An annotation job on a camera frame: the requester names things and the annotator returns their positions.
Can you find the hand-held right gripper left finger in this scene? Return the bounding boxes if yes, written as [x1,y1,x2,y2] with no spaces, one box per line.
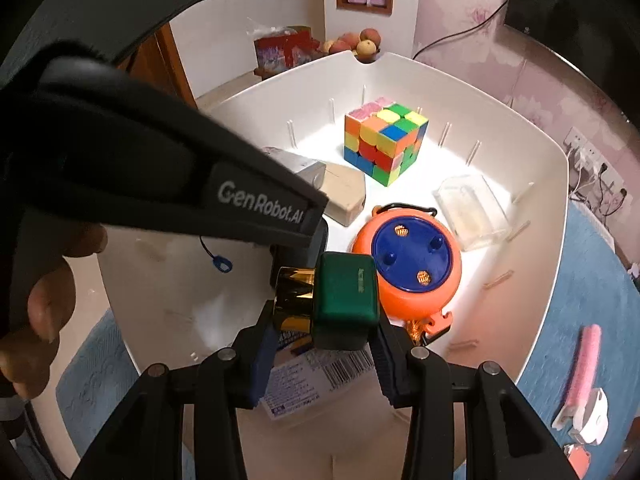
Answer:
[72,302,282,480]

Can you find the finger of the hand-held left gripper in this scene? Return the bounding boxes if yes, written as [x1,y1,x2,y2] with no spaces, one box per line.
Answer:
[270,221,329,272]

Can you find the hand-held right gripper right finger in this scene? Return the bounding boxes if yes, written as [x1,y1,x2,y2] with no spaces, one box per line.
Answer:
[370,322,576,480]

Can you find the clear box with blue label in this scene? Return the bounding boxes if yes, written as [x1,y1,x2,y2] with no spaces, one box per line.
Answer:
[262,330,386,423]

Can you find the green bottle gold cap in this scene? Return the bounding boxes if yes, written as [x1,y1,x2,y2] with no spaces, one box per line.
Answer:
[272,251,379,351]

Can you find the beige block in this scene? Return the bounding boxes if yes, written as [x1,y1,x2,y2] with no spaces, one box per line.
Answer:
[320,162,367,227]

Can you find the white compact camera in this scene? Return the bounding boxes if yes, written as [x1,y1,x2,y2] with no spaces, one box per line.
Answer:
[199,146,327,272]

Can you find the orange round reel blue centre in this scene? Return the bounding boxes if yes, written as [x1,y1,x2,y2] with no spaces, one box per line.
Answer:
[350,203,463,346]

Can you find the colourful puzzle cube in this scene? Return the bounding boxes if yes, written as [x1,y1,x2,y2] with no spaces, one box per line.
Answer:
[343,95,431,188]

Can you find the white plastic storage box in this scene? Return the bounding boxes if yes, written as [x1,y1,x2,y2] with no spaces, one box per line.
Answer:
[65,51,571,480]

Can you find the person's left hand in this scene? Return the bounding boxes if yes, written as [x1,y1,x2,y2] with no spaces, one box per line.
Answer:
[0,223,109,401]

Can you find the red tissue box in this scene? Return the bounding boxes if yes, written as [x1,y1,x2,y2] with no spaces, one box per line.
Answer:
[247,17,324,81]

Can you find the pink ribbed stick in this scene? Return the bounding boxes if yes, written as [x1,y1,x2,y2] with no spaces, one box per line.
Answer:
[564,325,602,411]

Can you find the blue plush table cloth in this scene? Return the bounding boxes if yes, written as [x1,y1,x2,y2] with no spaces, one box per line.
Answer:
[55,202,640,480]

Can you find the white flat plastic gadget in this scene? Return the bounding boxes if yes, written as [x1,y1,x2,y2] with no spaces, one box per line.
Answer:
[552,389,609,445]

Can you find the pink oval compact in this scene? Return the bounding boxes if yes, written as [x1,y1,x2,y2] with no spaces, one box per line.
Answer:
[564,442,592,480]

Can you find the pile of peaches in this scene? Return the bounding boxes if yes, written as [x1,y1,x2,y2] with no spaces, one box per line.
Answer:
[319,27,384,59]

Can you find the white plugged chargers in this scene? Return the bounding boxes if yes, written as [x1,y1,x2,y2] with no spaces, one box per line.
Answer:
[574,152,610,187]

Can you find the black curved television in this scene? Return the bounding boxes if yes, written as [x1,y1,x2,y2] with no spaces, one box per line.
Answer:
[502,0,640,126]

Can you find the white charging cables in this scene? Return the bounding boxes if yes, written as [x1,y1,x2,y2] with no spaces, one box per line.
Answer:
[569,160,618,217]

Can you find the black television cable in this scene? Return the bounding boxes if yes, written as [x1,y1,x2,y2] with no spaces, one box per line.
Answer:
[412,0,509,61]

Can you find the white wall niche shelf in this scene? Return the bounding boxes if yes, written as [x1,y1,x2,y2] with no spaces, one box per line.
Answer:
[320,0,422,58]

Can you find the white wall socket strip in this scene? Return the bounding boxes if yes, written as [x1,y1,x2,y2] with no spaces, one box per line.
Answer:
[562,127,632,202]

